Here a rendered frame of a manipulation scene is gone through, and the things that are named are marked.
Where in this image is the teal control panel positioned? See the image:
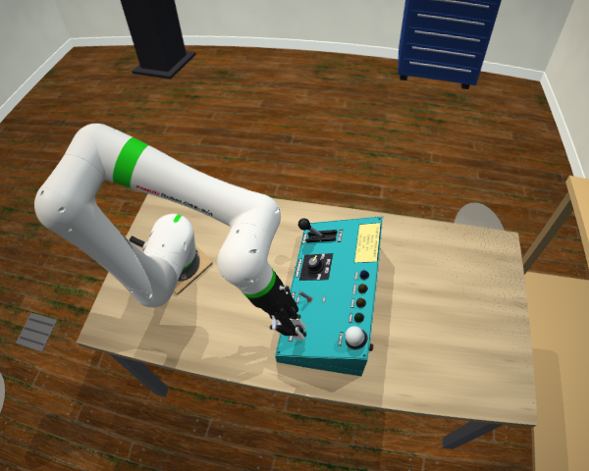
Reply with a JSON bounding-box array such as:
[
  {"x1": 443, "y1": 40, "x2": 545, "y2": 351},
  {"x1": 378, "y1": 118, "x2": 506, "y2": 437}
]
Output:
[{"x1": 275, "y1": 217, "x2": 383, "y2": 376}]

